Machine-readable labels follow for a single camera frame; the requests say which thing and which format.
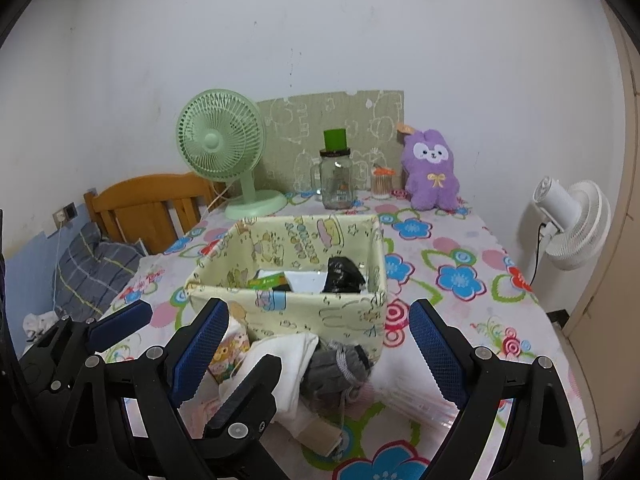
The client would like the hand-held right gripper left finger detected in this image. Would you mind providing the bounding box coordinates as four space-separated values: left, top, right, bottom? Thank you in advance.
65 298 230 480

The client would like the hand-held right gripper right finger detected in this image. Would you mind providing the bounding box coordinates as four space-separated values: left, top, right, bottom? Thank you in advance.
409 299 584 480

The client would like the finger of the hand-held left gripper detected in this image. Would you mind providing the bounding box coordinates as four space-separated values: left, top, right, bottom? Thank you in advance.
205 355 283 441
30 300 154 386

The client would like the white cloth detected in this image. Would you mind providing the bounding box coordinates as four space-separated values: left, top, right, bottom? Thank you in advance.
179 332 321 442
22 310 62 342

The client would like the dark grey knitted sock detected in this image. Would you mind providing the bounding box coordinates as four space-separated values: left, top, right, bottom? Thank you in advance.
304 340 372 405

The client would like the yellow printed fabric storage box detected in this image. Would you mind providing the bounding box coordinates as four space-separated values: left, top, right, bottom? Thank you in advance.
185 214 388 362

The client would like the cartoon printed snack packet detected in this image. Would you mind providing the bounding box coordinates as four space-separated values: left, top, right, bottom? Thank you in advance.
209 329 252 387

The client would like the grey plaid pillow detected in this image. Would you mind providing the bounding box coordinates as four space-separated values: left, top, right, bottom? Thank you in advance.
54 222 147 317

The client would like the clear plastic bag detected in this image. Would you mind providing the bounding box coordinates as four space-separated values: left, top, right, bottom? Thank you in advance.
379 384 462 432

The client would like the small cardboard tag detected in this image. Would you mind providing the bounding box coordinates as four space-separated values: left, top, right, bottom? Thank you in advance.
299 416 345 457

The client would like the crumpled white cloth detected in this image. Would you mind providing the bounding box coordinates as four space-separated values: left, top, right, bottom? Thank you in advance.
22 310 62 342

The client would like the green flat box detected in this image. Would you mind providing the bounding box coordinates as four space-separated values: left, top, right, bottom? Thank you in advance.
249 270 292 292

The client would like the wooden headboard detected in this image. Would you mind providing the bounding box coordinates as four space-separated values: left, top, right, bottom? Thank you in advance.
84 172 232 256

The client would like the black plastic bag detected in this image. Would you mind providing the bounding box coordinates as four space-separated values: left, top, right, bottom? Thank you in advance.
322 256 369 295

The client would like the white flat box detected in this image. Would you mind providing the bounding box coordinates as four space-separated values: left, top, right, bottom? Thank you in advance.
287 272 327 294

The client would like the purple plush toy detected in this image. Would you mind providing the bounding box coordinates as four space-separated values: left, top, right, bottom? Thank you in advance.
399 127 462 211

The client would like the white circulator fan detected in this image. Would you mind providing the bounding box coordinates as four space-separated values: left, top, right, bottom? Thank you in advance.
532 176 612 272

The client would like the glass jar with green lid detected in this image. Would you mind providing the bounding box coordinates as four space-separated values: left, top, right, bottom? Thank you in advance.
311 129 357 210

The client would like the beige wardrobe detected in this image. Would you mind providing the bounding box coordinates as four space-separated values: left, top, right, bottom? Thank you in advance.
564 5 640 466

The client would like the green desk fan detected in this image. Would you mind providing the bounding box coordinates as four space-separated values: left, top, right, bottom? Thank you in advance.
175 89 289 221

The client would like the beige cartoon printed board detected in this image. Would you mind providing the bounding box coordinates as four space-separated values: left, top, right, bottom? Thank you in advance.
257 90 405 196

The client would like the wall socket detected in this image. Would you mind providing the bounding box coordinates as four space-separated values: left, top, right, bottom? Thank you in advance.
52 201 79 224

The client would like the black fan cable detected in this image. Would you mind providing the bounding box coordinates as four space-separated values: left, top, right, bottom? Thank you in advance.
529 220 547 286

